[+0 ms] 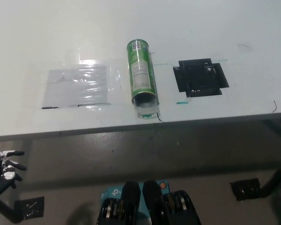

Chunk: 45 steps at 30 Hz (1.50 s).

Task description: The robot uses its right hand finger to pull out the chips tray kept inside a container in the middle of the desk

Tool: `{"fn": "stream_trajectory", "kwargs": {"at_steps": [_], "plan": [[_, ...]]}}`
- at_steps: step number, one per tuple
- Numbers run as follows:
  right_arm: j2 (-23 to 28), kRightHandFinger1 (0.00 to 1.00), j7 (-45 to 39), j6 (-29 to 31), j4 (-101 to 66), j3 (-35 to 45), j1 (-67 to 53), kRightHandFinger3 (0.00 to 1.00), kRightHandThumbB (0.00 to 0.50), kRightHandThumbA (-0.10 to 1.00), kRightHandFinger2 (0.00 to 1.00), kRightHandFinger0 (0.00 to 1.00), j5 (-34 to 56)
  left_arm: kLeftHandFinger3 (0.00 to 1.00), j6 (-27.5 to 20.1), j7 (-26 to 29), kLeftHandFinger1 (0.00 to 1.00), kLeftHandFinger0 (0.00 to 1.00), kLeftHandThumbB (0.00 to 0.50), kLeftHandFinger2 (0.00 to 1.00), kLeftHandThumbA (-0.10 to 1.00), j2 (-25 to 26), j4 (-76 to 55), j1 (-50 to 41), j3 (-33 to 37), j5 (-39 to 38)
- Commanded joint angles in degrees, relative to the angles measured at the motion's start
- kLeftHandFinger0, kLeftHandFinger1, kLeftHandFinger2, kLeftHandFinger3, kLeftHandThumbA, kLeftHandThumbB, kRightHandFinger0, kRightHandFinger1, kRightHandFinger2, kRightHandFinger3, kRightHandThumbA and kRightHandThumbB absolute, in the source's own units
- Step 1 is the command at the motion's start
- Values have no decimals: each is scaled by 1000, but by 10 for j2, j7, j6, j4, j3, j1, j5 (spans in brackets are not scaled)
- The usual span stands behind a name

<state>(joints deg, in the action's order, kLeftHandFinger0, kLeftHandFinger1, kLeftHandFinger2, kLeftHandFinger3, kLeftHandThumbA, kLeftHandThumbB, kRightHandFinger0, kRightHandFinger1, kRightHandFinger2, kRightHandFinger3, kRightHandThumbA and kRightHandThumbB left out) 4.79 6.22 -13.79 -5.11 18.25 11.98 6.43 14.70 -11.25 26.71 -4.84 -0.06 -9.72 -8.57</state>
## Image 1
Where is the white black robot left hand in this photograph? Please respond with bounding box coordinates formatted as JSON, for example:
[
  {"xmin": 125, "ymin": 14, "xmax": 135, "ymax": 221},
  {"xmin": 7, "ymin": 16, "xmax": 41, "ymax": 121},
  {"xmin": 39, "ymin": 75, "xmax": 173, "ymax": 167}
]
[{"xmin": 0, "ymin": 150, "xmax": 27, "ymax": 200}]

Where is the clear plastic chips tray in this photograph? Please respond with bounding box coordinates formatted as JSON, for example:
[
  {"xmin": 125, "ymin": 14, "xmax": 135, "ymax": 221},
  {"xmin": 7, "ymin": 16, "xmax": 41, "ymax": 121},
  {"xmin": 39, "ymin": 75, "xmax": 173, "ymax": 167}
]
[{"xmin": 132, "ymin": 93, "xmax": 161, "ymax": 121}]

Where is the green chips can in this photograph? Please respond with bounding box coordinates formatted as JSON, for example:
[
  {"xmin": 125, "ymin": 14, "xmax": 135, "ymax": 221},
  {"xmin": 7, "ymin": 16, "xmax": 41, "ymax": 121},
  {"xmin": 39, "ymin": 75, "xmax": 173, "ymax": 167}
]
[{"xmin": 125, "ymin": 38, "xmax": 160, "ymax": 105}]

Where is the black metal table leg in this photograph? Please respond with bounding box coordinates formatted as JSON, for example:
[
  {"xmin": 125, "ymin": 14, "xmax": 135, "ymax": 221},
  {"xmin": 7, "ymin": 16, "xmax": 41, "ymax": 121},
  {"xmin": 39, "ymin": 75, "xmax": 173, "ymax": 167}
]
[
  {"xmin": 0, "ymin": 194, "xmax": 23, "ymax": 224},
  {"xmin": 259, "ymin": 118, "xmax": 281, "ymax": 203}
]

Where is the clear plastic sheet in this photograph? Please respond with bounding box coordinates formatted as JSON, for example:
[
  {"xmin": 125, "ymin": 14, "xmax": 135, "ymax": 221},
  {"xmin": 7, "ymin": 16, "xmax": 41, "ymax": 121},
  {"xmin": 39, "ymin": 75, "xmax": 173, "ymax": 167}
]
[{"xmin": 42, "ymin": 65, "xmax": 113, "ymax": 109}]

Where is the clear plastic film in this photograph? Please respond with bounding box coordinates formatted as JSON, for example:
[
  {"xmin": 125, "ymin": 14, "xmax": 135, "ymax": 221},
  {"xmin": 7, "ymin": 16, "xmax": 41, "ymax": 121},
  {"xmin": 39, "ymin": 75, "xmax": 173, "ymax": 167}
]
[{"xmin": 25, "ymin": 46, "xmax": 123, "ymax": 111}]

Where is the black tape square patch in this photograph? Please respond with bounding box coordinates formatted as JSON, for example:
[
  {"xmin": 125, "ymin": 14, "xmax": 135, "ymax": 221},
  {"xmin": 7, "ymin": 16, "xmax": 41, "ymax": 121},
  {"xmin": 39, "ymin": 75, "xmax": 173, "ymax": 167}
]
[{"xmin": 172, "ymin": 57, "xmax": 230, "ymax": 98}]

